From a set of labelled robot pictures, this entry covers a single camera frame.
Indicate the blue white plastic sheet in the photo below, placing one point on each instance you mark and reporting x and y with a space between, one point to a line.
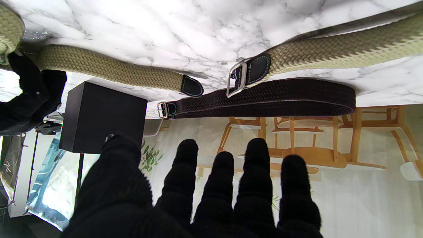
53 188

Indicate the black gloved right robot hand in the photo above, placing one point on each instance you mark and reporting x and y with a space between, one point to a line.
33 99

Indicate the black tripod stand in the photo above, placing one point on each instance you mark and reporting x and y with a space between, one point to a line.
79 178
31 165

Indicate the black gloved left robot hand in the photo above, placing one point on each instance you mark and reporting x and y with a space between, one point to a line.
132 205

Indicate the printed room scene backdrop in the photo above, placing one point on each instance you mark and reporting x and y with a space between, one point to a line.
347 198

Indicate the dark brown braided belt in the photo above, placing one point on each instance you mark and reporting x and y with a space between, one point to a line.
264 99

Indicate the black belt storage box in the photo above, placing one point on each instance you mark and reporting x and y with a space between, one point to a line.
99 122

